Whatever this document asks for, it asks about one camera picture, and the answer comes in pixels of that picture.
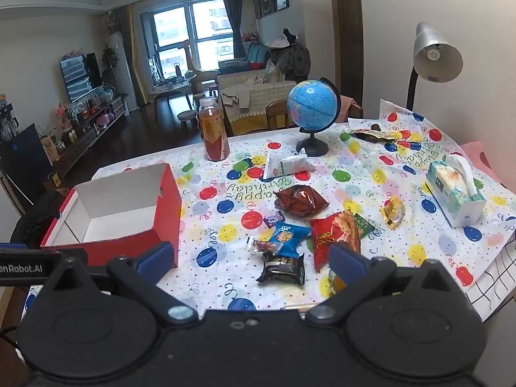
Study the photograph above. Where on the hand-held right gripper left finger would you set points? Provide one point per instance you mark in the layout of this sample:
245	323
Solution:
155	257

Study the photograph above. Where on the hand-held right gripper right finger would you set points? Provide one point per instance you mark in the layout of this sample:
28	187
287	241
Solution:
346	260

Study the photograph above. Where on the yellow green snack packet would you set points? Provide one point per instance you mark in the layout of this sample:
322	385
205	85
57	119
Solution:
336	284

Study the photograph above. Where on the red chip bag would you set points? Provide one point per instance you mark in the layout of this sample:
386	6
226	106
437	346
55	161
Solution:
334	236

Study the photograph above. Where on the red cardboard box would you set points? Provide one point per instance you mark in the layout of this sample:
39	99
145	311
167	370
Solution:
121	205

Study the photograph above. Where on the blue cookie packet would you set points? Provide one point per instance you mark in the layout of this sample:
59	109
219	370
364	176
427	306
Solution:
288	237

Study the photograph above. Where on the black cookie packet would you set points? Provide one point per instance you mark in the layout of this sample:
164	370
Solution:
282	268

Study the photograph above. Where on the tan sausage stick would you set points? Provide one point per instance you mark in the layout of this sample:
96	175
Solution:
300	307

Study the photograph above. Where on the yellow brown jelly cup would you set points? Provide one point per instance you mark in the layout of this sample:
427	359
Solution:
393	211

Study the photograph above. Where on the dark red snack packet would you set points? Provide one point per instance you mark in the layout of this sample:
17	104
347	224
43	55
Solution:
300	200

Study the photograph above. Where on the purple candy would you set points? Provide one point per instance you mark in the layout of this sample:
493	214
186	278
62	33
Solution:
274	217

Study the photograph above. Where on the white snack packet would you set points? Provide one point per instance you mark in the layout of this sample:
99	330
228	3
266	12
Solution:
288	165

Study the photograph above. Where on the small green snack packet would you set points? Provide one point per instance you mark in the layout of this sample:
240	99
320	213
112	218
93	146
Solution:
365	225

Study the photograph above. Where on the black jacket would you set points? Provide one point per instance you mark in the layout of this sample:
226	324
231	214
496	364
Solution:
40	217

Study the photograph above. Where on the balloon print tablecloth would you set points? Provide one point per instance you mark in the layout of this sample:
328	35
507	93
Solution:
363	181

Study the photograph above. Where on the brown cardboard carton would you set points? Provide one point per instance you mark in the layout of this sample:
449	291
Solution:
55	182

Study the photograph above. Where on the black appliance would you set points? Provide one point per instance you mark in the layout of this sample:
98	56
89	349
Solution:
22	161

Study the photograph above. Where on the brown paper bag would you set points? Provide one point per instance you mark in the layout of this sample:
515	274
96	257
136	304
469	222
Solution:
50	151

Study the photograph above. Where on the dark green snack packet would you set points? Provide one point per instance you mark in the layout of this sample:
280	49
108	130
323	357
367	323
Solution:
371	135

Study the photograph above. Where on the tissue pack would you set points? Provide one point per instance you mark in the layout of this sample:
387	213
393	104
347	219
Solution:
453	189

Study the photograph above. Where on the orange juice bottle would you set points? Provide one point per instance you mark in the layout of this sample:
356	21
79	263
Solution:
213	133

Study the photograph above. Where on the wooden television cabinet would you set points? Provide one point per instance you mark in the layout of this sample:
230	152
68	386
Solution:
86	137

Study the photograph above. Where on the round wooden stool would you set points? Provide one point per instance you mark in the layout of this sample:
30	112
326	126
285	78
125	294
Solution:
188	115

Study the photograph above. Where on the pink cloth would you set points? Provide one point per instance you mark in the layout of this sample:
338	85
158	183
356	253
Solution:
346	109

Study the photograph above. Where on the grid pattern paper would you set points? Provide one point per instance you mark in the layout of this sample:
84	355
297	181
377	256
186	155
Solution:
498	282

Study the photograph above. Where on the blue desk globe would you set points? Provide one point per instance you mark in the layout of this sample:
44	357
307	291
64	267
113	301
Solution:
310	103

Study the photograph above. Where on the wooden chair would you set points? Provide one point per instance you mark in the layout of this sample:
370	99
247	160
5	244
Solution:
276	115

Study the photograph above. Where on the low coffee table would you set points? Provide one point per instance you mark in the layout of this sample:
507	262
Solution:
171	86

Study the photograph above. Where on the pink chair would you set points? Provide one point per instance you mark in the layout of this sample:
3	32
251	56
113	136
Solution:
496	161

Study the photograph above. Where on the white standing air conditioner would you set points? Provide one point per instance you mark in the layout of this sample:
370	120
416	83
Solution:
121	72

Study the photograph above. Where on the flat screen television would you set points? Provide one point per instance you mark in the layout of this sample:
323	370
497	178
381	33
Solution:
80	76

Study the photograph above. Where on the potted plant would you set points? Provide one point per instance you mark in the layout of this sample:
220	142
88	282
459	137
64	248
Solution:
109	64

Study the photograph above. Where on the yellow curtain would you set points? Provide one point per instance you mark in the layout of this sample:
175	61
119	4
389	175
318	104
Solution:
135	56

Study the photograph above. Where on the pile of dark clothes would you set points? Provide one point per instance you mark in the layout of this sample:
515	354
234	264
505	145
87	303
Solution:
294	62

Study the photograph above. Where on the large window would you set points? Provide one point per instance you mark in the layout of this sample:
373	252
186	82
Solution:
181	36

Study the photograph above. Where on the silver desk lamp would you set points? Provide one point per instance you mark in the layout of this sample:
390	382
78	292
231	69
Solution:
437	56

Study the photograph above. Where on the blue curtain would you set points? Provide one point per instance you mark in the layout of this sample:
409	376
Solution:
234	16

